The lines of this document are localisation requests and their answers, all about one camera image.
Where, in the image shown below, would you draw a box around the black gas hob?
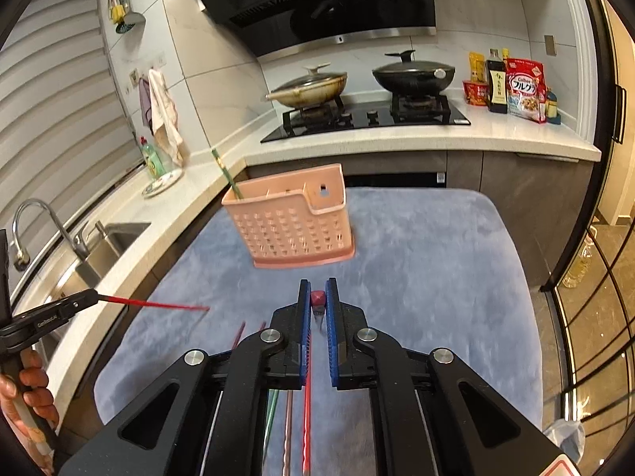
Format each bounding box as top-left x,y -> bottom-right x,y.
260,93 -> 472,144

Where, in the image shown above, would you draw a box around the white plastic bag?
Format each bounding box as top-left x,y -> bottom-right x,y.
543,419 -> 587,462

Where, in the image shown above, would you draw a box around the green dish soap bottle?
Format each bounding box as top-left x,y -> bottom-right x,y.
140,137 -> 164,179

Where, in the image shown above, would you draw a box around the blue and yellow figurine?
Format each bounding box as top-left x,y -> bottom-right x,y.
545,88 -> 562,125

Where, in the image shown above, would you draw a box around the grey-blue plush mat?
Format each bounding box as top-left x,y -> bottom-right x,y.
94,187 -> 544,476

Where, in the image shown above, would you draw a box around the white hanging towel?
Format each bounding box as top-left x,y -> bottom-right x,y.
148,68 -> 185,167

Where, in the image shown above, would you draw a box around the person's left hand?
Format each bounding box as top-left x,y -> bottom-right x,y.
0,349 -> 59,474

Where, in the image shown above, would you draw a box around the built-in black oven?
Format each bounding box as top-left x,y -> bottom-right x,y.
342,171 -> 447,189

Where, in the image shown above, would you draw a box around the beige wok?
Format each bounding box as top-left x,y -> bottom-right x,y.
265,77 -> 348,108

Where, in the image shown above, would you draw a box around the glass lid with beige knob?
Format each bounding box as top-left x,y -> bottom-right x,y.
270,63 -> 347,95

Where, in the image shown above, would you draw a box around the patterned plate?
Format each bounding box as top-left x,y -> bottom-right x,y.
141,167 -> 183,198

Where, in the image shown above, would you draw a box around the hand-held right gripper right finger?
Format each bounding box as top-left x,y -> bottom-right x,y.
325,278 -> 569,476

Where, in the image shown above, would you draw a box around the black-framed glass door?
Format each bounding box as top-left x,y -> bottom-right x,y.
543,0 -> 635,476

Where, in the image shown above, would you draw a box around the dark soy sauce bottle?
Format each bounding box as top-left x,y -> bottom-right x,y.
485,48 -> 509,115

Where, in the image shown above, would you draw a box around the glass lid with black knob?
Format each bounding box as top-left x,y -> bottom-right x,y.
373,50 -> 454,76

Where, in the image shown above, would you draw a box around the grey base cabinet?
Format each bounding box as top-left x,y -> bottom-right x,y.
245,151 -> 596,288

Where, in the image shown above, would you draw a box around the white window blinds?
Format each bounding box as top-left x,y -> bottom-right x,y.
0,0 -> 144,239

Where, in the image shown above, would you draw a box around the steel sink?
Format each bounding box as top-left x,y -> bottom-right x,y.
10,221 -> 152,358

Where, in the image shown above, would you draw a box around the chrome faucet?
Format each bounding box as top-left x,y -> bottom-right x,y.
11,198 -> 91,272

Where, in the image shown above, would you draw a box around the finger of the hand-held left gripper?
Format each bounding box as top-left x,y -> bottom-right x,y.
47,288 -> 103,321

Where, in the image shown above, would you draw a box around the red snack jar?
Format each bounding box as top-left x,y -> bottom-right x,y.
463,79 -> 489,106

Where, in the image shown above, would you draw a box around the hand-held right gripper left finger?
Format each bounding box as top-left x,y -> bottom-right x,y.
58,280 -> 312,476

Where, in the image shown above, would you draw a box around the cooking oil bottle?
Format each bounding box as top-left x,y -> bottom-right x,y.
560,235 -> 596,288

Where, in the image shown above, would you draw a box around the black range hood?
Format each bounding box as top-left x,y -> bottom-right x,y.
186,0 -> 437,58

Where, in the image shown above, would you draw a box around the purple hanging cloth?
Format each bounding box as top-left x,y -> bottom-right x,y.
138,77 -> 154,127

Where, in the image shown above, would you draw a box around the pink perforated utensil basket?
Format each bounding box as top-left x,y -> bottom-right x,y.
221,163 -> 357,272

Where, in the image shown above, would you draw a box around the red cereal bag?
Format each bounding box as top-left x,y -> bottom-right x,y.
506,58 -> 547,124

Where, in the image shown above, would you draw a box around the black wok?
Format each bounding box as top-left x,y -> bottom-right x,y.
372,67 -> 456,94

